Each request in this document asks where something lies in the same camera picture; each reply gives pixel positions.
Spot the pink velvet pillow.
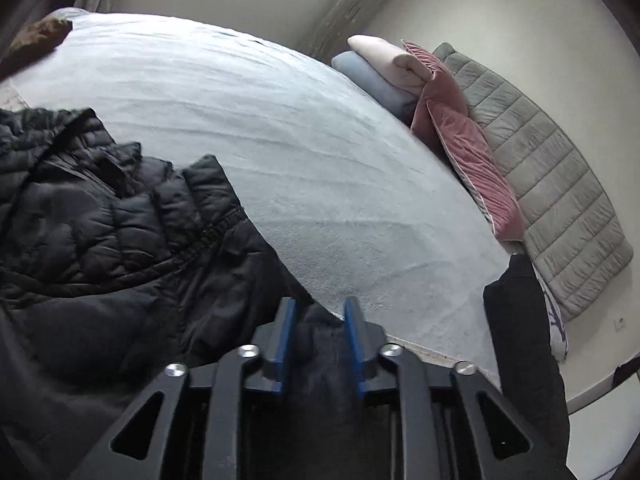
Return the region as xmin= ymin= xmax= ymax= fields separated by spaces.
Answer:
xmin=402 ymin=41 xmax=525 ymax=242

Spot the grey curtain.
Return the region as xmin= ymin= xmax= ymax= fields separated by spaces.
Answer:
xmin=298 ymin=0 xmax=386 ymax=63

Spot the white printed pillow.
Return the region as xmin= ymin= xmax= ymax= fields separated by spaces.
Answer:
xmin=533 ymin=266 xmax=570 ymax=364

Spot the folded light blue blanket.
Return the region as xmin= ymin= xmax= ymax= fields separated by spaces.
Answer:
xmin=331 ymin=51 xmax=418 ymax=126

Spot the white wall socket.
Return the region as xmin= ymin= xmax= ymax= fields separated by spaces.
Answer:
xmin=614 ymin=318 xmax=626 ymax=332

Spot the black puffer jacket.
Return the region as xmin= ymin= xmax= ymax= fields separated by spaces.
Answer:
xmin=1 ymin=108 xmax=359 ymax=479

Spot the light blue bed sheet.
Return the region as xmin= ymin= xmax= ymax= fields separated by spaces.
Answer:
xmin=1 ymin=9 xmax=508 ymax=377

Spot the brown blanket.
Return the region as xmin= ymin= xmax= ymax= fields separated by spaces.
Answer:
xmin=0 ymin=18 xmax=73 ymax=79

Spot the grey quilted headboard cushion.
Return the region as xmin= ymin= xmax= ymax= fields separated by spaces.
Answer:
xmin=435 ymin=44 xmax=634 ymax=320

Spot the black garment on bed edge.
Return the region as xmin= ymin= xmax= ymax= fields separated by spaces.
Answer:
xmin=483 ymin=254 xmax=570 ymax=465

